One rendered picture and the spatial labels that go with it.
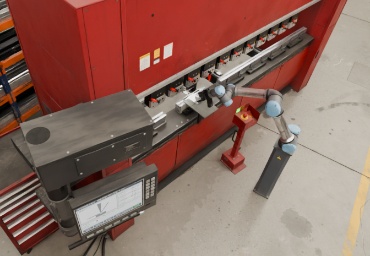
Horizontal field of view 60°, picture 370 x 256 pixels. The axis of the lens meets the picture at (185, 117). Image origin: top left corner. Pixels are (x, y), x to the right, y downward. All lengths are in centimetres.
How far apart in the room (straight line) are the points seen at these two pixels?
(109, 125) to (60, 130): 20
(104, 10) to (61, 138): 59
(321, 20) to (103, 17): 331
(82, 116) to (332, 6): 348
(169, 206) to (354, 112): 299
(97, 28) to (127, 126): 47
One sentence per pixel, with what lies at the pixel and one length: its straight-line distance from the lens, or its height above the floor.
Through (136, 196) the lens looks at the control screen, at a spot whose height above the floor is 144.
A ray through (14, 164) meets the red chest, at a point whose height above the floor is 98.
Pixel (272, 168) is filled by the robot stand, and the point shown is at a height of 48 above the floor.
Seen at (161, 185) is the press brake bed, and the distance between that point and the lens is 344.
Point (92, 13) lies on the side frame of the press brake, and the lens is 150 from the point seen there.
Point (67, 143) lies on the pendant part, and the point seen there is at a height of 195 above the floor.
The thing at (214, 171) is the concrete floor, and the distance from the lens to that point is 366.
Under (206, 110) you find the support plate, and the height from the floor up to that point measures 100.
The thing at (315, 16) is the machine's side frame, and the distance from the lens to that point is 446.
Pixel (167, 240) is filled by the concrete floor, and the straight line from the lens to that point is 323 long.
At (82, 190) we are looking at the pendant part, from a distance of 166.
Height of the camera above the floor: 297
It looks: 46 degrees down
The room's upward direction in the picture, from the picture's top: 8 degrees clockwise
